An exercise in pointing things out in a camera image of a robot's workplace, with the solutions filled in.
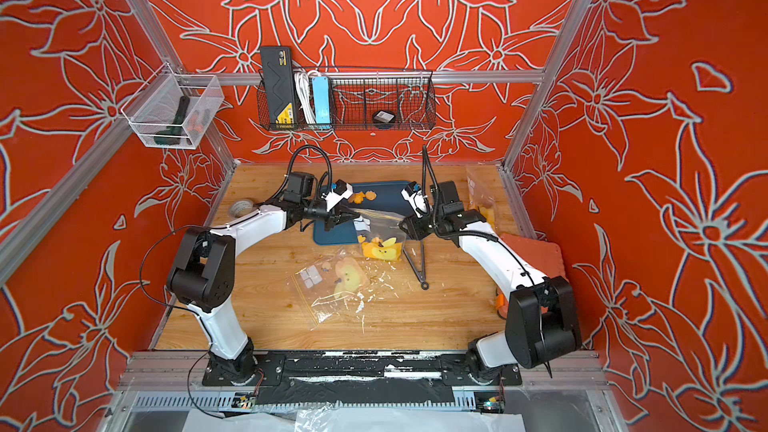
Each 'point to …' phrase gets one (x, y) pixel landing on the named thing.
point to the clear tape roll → (240, 207)
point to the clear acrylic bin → (173, 111)
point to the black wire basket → (372, 100)
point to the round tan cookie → (370, 195)
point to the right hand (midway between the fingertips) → (402, 220)
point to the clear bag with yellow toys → (326, 283)
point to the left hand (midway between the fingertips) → (357, 212)
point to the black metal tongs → (420, 275)
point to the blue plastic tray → (382, 208)
